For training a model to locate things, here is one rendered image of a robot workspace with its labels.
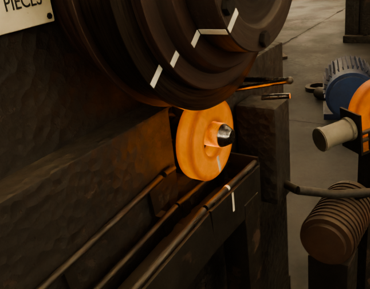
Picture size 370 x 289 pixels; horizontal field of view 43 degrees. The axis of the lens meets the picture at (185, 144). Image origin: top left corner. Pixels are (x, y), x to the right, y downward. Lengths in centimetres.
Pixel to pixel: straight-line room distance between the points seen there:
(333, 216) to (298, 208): 104
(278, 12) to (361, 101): 47
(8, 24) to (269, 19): 38
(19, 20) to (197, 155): 36
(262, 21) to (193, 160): 25
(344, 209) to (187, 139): 50
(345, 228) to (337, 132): 23
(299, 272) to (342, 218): 70
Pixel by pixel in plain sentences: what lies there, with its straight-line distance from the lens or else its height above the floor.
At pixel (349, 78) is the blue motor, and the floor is 31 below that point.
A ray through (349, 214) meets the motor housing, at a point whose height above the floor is 52.
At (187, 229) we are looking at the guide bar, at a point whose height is 71.
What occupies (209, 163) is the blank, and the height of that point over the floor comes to 77.
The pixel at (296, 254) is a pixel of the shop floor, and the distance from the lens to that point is 190.
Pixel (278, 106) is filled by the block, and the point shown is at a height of 80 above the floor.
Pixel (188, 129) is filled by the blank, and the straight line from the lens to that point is 80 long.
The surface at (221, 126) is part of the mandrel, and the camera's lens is 83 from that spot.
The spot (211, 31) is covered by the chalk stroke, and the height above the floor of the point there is 103.
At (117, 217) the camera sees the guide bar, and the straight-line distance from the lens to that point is 78.
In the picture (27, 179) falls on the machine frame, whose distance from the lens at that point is 68.
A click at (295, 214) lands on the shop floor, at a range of 212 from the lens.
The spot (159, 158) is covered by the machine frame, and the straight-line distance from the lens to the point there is 86.
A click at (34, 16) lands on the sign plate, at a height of 107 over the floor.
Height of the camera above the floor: 115
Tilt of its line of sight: 24 degrees down
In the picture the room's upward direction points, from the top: 7 degrees counter-clockwise
